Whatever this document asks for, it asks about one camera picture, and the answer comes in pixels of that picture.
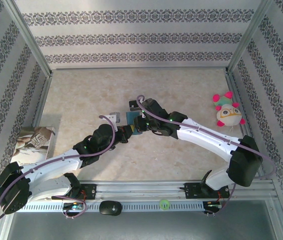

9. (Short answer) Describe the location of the teal leather card holder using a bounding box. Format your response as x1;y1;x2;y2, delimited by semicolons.
125;111;143;136

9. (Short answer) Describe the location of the small black box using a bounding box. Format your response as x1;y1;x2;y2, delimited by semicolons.
128;99;143;112

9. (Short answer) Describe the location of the plush toy with glasses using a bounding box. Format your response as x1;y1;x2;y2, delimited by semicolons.
211;90;247;128

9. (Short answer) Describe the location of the book with sculpture cover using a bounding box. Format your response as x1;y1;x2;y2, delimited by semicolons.
11;126;57;167

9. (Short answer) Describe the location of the black computer mouse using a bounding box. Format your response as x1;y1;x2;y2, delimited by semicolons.
98;200;123;217

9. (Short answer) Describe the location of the small circuit board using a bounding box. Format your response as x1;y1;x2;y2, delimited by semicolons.
203;199;224;210
62;201;87;212

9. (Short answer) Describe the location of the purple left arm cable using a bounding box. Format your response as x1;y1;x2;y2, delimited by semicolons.
0;114;119;221

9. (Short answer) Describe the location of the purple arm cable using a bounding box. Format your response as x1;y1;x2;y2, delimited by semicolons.
0;114;119;221
136;94;277;218

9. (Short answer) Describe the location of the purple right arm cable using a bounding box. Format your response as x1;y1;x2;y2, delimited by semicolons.
136;94;277;218

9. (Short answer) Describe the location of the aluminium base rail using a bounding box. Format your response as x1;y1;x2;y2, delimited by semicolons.
77;179;275;202

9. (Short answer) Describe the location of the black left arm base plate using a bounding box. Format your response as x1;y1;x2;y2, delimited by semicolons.
66;183;98;201

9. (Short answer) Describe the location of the aluminium frame cross rail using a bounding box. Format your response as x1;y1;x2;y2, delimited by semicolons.
50;66;230;72

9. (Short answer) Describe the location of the aluminium frame side rail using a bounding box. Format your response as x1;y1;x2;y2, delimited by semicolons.
31;72;54;128
224;69;267;181

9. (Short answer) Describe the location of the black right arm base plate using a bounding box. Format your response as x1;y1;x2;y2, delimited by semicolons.
184;182;230;200

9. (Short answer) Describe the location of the white slotted cable duct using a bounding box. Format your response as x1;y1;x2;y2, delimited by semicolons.
25;201;205;213

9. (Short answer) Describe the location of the green tape ring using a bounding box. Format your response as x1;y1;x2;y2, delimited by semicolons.
159;198;171;210

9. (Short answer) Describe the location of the aluminium frame post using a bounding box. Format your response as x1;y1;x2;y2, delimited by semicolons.
226;0;275;75
2;0;54;77

